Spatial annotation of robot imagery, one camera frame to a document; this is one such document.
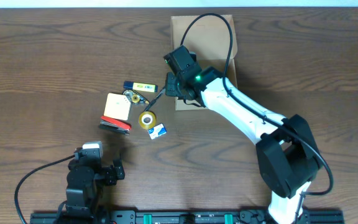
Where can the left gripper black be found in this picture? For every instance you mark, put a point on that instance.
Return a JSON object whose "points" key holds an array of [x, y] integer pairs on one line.
{"points": [[111, 173]]}

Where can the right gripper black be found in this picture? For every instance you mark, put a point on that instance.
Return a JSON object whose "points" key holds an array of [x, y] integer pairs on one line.
{"points": [[171, 86]]}

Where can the black ballpoint pen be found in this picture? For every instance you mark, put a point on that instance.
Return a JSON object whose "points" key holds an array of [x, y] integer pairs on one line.
{"points": [[162, 92]]}

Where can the correction tape dispenser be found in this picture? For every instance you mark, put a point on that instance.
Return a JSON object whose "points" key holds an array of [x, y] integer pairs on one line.
{"points": [[135, 97]]}

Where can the cream sticky note pad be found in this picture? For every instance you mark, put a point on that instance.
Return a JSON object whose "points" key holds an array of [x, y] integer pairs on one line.
{"points": [[117, 106]]}

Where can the cardboard box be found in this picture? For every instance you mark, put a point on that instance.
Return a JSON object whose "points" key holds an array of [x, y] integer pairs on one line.
{"points": [[209, 39]]}

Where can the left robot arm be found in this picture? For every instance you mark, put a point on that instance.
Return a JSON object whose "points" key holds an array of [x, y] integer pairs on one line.
{"points": [[83, 199]]}

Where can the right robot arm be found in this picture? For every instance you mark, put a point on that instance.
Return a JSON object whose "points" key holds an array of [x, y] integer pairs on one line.
{"points": [[286, 150]]}

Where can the yellow highlighter marker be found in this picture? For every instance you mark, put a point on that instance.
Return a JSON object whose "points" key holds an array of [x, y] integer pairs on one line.
{"points": [[140, 86]]}

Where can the yellow adhesive tape roll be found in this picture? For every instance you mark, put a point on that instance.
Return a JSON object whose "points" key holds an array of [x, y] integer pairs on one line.
{"points": [[147, 120]]}

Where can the red black stapler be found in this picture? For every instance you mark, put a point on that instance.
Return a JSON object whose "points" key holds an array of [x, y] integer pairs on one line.
{"points": [[114, 125]]}

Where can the blue white staples box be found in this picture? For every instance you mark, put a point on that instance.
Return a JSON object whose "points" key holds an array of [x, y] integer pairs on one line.
{"points": [[157, 131]]}

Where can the green clamp left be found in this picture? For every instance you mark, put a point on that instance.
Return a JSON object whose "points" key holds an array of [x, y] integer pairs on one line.
{"points": [[147, 219]]}

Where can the green clamp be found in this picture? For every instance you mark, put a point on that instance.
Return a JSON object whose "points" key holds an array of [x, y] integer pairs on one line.
{"points": [[228, 219], [147, 219]]}

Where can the green clamp right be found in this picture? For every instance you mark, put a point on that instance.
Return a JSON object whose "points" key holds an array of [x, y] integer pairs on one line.
{"points": [[228, 219]]}

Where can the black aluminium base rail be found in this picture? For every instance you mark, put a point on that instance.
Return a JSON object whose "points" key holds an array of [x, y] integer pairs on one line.
{"points": [[132, 217]]}

